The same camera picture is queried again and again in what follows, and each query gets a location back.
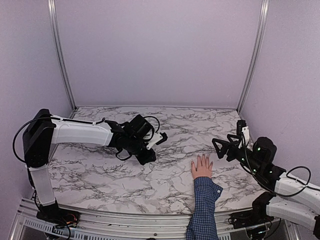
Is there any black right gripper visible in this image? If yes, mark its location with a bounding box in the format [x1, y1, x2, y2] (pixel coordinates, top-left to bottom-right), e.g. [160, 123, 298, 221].
[212, 134, 262, 176]

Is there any blue checkered sleeve forearm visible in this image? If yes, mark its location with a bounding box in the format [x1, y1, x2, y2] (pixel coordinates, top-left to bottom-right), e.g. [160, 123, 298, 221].
[186, 176, 223, 240]

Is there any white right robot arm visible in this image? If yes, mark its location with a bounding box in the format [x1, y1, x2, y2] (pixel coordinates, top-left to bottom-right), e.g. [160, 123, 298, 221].
[212, 134, 320, 238]

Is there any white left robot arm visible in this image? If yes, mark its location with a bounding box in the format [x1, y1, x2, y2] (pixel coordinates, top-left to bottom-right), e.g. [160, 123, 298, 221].
[12, 108, 159, 223]

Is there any person's hand with long nails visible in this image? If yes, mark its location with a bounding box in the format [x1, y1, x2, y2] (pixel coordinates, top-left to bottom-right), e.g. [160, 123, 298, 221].
[191, 154, 213, 180]

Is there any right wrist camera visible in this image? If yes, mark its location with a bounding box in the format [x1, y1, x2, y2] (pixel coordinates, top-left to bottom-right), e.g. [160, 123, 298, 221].
[236, 119, 250, 149]

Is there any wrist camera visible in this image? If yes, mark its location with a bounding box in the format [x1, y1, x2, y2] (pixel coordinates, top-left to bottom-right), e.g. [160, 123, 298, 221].
[146, 132, 168, 150]
[236, 119, 250, 149]

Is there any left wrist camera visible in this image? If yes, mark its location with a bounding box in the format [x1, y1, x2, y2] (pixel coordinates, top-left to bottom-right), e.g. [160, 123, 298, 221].
[146, 132, 168, 150]

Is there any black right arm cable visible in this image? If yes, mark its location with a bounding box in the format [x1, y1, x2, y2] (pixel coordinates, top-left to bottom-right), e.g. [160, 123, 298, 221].
[239, 147, 312, 198]

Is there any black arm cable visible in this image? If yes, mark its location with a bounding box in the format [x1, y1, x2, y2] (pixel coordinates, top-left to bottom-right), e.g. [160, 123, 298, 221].
[12, 117, 56, 162]
[239, 147, 312, 198]

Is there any aluminium front rail frame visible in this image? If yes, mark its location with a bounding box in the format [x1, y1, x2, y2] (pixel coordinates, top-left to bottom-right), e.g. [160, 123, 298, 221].
[9, 193, 301, 240]

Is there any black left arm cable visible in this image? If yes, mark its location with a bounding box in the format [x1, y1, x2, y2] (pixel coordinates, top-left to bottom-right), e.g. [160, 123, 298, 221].
[12, 117, 56, 162]

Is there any left aluminium corner post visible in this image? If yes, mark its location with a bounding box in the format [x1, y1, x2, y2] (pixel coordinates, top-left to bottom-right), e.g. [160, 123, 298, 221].
[47, 0, 77, 111]

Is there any aluminium corner post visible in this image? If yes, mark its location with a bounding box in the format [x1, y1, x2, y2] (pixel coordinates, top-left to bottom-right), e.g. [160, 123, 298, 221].
[47, 0, 77, 111]
[236, 0, 270, 115]

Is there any right aluminium corner post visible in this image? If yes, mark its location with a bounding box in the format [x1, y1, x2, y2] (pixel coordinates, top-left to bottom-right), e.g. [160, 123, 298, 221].
[236, 0, 270, 115]

